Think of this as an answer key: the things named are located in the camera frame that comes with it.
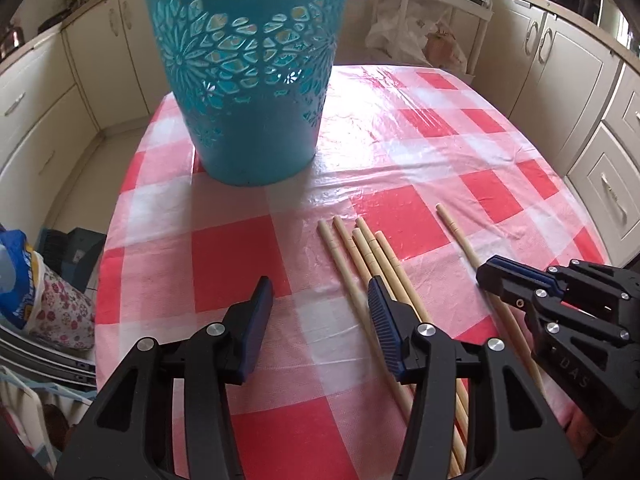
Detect wooden chopstick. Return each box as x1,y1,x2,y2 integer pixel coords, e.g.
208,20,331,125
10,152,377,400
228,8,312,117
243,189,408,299
352,228,465,476
333,217,371,287
374,231,469,413
435,203,544,393
356,217,469,470
318,220,413,422

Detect floral container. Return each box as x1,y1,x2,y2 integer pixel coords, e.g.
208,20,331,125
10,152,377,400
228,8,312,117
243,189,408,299
25,264,96,351

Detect red white checkered tablecloth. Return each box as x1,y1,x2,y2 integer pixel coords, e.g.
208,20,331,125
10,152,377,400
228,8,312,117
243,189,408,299
96,65,608,479

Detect teal perforated plastic basket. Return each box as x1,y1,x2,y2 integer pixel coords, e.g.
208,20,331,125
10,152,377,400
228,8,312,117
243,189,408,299
145,0,345,186

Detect white plastic bag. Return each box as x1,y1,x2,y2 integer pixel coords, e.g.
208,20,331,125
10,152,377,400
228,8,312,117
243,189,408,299
364,13,434,65

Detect cream kitchen cabinets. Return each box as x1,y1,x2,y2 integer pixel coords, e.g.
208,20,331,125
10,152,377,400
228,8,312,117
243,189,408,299
1,0,639,264

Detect blue plastic bag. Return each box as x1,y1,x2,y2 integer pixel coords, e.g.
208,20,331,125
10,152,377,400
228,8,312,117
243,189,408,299
1,230,41,330

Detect dark blue floor box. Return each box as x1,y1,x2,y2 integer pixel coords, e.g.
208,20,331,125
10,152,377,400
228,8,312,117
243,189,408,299
36,228,106,292

